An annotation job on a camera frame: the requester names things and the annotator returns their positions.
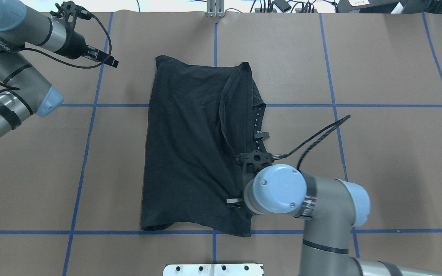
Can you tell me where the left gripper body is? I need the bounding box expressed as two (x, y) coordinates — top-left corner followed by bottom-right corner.
(64, 30), (87, 59)

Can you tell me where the black graphic t-shirt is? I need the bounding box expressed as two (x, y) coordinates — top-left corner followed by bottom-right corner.
(140, 55), (266, 237)

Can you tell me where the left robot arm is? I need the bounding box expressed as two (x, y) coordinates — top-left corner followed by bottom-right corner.
(0, 0), (118, 138)

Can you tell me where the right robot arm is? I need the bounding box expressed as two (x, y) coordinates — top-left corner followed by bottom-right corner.
(226, 164), (441, 276)

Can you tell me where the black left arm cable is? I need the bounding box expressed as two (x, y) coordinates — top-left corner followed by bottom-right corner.
(0, 13), (112, 92)

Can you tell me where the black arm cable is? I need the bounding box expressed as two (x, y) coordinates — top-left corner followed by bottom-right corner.
(271, 114), (351, 171)
(0, 13), (112, 92)

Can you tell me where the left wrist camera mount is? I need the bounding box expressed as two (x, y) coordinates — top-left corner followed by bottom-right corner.
(50, 1), (93, 29)

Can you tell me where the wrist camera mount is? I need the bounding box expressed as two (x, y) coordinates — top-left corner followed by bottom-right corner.
(50, 1), (93, 29)
(235, 150), (273, 174)

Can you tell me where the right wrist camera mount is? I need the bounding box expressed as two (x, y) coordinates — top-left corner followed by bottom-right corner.
(235, 150), (273, 174)

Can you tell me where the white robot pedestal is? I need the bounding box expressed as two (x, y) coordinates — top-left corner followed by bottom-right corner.
(163, 263), (265, 276)

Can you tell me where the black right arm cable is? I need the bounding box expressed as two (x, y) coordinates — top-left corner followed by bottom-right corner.
(271, 114), (351, 171)

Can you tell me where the aluminium frame post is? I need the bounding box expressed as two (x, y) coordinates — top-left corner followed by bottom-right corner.
(206, 0), (226, 18)

